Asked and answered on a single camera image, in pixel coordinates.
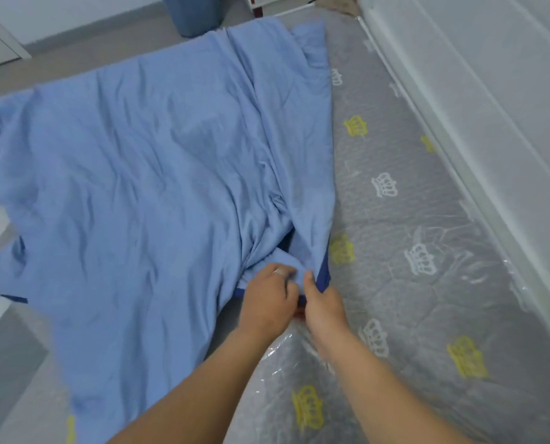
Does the person's left hand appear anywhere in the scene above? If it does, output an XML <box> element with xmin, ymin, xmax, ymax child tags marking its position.
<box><xmin>237</xmin><ymin>263</ymin><xmax>300</xmax><ymax>340</ymax></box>

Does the person's right hand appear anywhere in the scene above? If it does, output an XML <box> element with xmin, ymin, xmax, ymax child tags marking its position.
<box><xmin>302</xmin><ymin>271</ymin><xmax>349</xmax><ymax>340</ymax></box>

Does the light blue sheet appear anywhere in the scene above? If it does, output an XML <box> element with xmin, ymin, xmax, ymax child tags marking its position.
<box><xmin>0</xmin><ymin>15</ymin><xmax>337</xmax><ymax>444</ymax></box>

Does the white wooden bed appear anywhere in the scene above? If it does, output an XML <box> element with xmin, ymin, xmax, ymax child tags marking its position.
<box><xmin>356</xmin><ymin>0</ymin><xmax>550</xmax><ymax>380</ymax></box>

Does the person's left forearm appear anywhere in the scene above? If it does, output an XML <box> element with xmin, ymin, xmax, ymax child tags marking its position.
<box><xmin>108</xmin><ymin>327</ymin><xmax>277</xmax><ymax>444</ymax></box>

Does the person's right forearm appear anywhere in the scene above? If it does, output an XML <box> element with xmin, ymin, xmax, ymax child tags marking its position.
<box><xmin>311</xmin><ymin>327</ymin><xmax>473</xmax><ymax>444</ymax></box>

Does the grey crown print mattress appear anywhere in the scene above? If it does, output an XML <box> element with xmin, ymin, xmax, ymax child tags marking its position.
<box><xmin>0</xmin><ymin>4</ymin><xmax>550</xmax><ymax>444</ymax></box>

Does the blue bin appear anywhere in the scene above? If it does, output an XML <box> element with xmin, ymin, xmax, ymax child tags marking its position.
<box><xmin>159</xmin><ymin>0</ymin><xmax>225</xmax><ymax>39</ymax></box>

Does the white nightstand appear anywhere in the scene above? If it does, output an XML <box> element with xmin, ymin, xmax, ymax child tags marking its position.
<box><xmin>244</xmin><ymin>0</ymin><xmax>318</xmax><ymax>19</ymax></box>

